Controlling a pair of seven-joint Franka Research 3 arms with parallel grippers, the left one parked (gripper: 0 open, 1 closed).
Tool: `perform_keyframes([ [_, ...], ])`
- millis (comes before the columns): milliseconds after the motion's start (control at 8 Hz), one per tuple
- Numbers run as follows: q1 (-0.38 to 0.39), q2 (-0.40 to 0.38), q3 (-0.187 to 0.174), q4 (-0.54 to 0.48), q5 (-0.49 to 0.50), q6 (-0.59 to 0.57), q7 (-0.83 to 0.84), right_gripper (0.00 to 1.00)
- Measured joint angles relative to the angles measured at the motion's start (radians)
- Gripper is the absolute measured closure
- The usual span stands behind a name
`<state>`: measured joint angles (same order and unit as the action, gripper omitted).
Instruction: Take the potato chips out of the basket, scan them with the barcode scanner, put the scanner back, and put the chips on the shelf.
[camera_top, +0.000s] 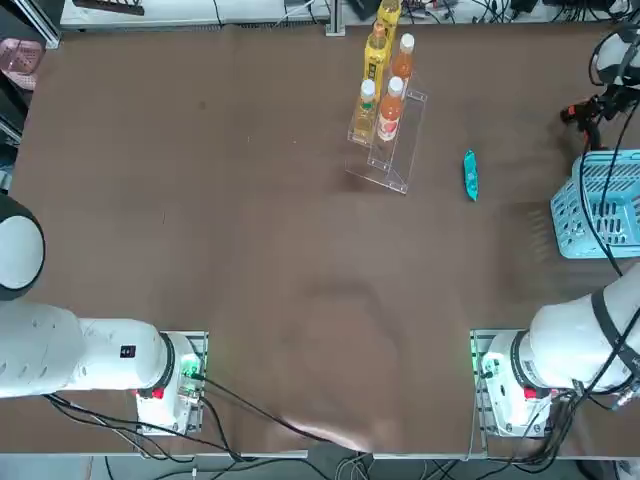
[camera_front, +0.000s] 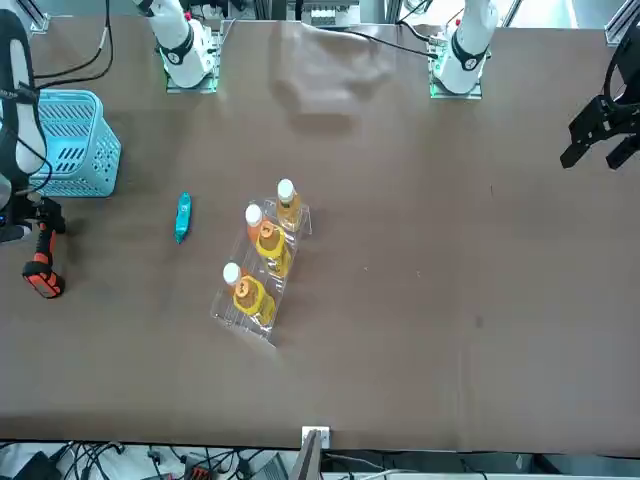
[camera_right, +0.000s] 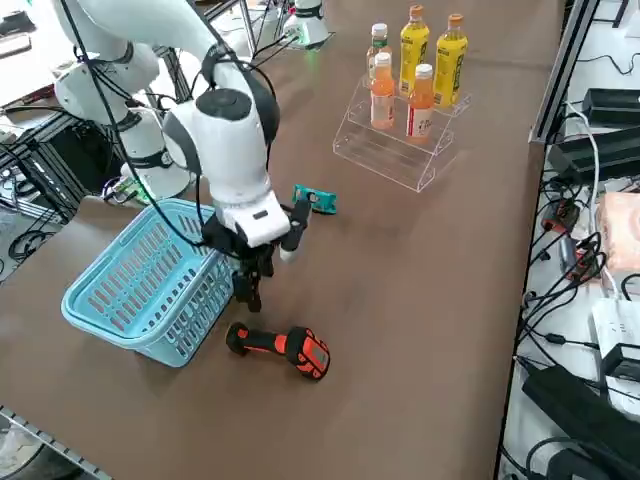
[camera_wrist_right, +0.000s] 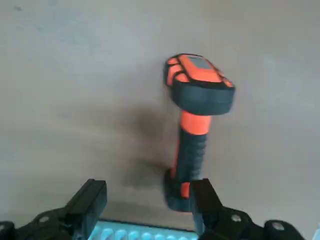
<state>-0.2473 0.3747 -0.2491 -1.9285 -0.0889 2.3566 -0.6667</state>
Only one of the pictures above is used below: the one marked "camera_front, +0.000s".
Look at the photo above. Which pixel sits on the pale yellow drink bottle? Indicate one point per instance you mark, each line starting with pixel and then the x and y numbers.
pixel 289 207

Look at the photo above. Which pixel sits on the aluminium frame post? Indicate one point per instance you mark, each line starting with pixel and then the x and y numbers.
pixel 312 445

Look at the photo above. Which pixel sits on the yellow label bottle orange cap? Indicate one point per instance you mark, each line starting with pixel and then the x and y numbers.
pixel 252 300
pixel 272 245

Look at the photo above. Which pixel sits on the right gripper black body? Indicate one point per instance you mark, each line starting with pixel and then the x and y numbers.
pixel 20 210

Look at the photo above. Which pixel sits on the aluminium corner profile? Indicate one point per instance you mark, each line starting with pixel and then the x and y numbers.
pixel 41 20
pixel 617 25

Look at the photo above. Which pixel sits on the teal potato chips bag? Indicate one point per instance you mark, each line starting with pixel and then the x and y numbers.
pixel 183 220

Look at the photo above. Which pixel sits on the red black plug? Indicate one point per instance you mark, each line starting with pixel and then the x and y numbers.
pixel 196 471

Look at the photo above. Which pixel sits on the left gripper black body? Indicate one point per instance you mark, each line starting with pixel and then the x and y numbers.
pixel 632 115

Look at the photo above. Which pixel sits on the orange juice bottle white cap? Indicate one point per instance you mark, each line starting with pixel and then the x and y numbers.
pixel 252 222
pixel 231 280

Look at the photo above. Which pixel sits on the black power adapter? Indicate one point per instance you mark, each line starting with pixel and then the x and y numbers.
pixel 35 465

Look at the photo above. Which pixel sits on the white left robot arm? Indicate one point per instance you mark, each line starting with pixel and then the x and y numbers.
pixel 467 55

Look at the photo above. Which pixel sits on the grey electrical box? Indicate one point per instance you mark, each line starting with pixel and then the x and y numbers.
pixel 332 12

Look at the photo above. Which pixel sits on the orange black barcode scanner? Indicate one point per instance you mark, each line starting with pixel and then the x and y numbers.
pixel 44 265

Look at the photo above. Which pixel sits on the clear acrylic tiered shelf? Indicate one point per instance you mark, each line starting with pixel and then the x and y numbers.
pixel 292 227

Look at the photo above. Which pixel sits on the light blue plastic basket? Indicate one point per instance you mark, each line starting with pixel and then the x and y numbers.
pixel 90 160

